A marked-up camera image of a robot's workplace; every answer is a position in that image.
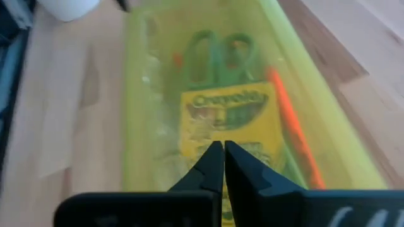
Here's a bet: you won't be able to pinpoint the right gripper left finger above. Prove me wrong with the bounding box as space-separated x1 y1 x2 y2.
169 141 225 195

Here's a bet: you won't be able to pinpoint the translucent yellow-green pencil case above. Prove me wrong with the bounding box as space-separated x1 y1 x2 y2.
121 0 389 193

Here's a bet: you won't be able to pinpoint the orange marker pen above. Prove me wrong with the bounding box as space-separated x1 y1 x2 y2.
266 66 326 190

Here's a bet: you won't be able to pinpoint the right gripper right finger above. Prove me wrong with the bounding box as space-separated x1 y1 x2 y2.
224 140 309 227

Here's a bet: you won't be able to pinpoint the silver aluminium bracket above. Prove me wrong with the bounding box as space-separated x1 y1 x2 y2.
3 0 34 29

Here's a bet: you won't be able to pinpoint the artificial plant in white pot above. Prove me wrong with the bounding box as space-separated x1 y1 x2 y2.
36 0 132 23

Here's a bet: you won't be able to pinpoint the green handled scissors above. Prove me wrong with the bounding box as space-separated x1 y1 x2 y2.
181 28 264 91

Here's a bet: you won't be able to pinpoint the yellow green crayon box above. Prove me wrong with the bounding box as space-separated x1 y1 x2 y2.
178 81 288 227

